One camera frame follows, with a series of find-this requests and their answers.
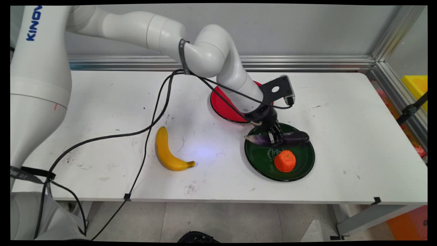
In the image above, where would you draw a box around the red plate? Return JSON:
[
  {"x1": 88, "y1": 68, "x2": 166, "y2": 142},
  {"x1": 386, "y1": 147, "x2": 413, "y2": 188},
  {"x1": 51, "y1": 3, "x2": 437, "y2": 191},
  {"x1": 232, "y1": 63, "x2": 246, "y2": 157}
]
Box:
[{"x1": 210, "y1": 81, "x2": 274, "y2": 124}]

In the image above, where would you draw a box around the orange toy fruit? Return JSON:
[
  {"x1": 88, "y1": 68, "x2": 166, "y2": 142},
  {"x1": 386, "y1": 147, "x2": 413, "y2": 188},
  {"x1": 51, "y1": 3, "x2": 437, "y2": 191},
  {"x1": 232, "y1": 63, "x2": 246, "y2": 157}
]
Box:
[{"x1": 274, "y1": 150, "x2": 297, "y2": 173}]

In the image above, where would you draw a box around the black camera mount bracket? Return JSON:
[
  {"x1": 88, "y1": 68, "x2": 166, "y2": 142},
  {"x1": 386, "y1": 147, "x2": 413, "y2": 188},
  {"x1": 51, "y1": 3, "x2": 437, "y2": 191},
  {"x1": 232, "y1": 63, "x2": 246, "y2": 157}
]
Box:
[{"x1": 258, "y1": 75, "x2": 296, "y2": 107}]

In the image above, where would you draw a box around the aluminium frame post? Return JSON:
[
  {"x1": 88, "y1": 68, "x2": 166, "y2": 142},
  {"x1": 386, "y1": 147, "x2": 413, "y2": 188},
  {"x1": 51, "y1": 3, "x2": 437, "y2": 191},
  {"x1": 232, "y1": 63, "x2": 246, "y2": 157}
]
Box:
[{"x1": 371, "y1": 5, "x2": 428, "y2": 63}]

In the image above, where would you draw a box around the thin black cable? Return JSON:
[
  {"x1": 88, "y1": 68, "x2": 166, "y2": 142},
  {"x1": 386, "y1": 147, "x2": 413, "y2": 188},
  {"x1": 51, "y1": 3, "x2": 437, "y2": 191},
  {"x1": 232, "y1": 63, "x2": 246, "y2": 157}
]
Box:
[{"x1": 89, "y1": 70, "x2": 253, "y2": 241}]

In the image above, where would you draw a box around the grey table leg beam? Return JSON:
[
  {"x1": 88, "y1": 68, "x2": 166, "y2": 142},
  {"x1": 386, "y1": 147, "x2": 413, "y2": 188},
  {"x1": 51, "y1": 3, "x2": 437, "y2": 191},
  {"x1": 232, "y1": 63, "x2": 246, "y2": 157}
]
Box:
[{"x1": 330, "y1": 204, "x2": 427, "y2": 241}]

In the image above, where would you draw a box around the green plate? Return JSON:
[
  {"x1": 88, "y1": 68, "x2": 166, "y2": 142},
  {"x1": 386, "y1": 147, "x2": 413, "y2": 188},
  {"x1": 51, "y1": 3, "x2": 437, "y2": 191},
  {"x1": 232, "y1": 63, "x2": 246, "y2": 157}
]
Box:
[{"x1": 244, "y1": 122, "x2": 316, "y2": 182}]

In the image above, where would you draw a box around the black velcro strap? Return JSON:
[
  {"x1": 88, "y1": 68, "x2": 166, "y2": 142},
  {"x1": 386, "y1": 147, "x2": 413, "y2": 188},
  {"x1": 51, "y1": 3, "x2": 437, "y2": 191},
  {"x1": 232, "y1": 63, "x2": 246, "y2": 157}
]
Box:
[
  {"x1": 178, "y1": 38, "x2": 191, "y2": 75},
  {"x1": 10, "y1": 166, "x2": 56, "y2": 185}
]

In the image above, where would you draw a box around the purple eggplant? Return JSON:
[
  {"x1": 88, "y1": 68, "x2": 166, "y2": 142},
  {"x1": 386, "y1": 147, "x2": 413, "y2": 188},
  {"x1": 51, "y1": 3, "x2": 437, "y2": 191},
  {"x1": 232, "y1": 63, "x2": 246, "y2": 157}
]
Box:
[{"x1": 244, "y1": 131, "x2": 311, "y2": 148}]

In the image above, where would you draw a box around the yellow banana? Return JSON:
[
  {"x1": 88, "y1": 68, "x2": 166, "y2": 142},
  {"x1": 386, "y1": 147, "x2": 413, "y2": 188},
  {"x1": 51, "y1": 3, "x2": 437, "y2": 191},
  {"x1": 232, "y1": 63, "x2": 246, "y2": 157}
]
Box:
[{"x1": 156, "y1": 126, "x2": 196, "y2": 172}]

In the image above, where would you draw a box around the yellow box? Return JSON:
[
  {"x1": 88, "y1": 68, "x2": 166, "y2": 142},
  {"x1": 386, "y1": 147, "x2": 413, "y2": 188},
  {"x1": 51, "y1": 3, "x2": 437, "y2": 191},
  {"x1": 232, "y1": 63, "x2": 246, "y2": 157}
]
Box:
[{"x1": 401, "y1": 75, "x2": 428, "y2": 114}]

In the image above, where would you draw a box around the black round object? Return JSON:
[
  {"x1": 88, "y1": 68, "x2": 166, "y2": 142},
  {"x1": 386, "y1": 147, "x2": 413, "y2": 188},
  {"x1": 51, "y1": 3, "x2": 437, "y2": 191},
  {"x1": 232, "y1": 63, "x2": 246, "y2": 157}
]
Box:
[{"x1": 177, "y1": 231, "x2": 220, "y2": 243}]

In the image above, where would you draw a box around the slanted aluminium frame rail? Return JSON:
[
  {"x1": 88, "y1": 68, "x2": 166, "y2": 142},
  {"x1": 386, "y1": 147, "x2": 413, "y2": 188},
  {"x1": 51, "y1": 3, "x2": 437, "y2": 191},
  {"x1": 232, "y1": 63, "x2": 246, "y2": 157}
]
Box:
[{"x1": 369, "y1": 63, "x2": 428, "y2": 151}]

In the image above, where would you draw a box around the white table leg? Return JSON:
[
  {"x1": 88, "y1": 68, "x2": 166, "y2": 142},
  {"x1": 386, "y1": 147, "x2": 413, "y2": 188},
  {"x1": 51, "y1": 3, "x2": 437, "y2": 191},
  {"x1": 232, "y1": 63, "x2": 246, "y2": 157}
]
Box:
[{"x1": 73, "y1": 201, "x2": 94, "y2": 233}]

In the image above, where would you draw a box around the thick black cable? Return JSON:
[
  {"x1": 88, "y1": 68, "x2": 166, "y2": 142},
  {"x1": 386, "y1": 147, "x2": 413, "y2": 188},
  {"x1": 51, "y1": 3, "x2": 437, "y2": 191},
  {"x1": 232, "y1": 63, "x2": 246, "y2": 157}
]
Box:
[{"x1": 33, "y1": 68, "x2": 294, "y2": 240}]

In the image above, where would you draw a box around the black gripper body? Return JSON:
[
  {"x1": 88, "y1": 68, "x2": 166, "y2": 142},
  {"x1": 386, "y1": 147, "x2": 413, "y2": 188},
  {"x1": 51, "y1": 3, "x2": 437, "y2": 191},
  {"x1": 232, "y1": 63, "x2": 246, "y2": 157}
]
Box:
[{"x1": 246, "y1": 105, "x2": 280, "y2": 133}]

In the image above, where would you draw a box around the orange box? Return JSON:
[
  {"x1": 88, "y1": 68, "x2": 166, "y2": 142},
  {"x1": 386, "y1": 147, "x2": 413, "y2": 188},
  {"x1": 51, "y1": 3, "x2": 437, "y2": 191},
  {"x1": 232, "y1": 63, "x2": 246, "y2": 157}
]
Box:
[{"x1": 386, "y1": 205, "x2": 428, "y2": 241}]

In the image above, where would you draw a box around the horizontal aluminium frame rail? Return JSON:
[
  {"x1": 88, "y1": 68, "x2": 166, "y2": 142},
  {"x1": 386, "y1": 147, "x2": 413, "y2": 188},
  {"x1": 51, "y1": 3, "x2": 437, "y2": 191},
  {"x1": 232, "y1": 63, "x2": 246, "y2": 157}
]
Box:
[{"x1": 68, "y1": 55, "x2": 376, "y2": 72}]

